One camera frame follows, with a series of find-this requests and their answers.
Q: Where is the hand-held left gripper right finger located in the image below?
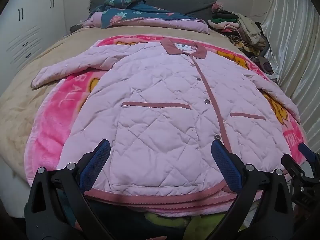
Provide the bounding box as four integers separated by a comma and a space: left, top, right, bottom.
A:
211, 139, 294, 240

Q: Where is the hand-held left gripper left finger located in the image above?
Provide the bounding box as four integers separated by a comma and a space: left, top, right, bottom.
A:
24, 139, 115, 240

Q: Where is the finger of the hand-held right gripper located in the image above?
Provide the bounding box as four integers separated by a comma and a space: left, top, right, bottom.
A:
298, 142, 320, 167
281, 154, 304, 179

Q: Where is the pink quilted jacket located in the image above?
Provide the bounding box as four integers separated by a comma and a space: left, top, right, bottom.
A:
31, 39, 300, 209

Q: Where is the pile of mixed clothes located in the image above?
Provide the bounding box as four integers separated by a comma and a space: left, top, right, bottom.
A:
207, 2, 279, 83

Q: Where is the pink printed blanket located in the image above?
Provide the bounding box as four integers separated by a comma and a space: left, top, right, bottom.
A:
25, 35, 309, 217

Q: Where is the yellow-green cloth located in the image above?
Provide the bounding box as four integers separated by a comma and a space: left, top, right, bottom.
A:
144, 211, 234, 240

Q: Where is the beige bed cover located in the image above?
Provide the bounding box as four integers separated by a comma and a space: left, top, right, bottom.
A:
0, 25, 309, 180

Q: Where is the white satin curtain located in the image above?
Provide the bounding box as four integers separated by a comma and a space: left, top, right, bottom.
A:
260, 0, 320, 152

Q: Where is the white wardrobe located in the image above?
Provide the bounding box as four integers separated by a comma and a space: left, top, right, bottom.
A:
0, 0, 67, 92

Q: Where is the blue floral quilt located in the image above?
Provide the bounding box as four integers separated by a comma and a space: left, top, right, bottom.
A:
80, 0, 210, 35

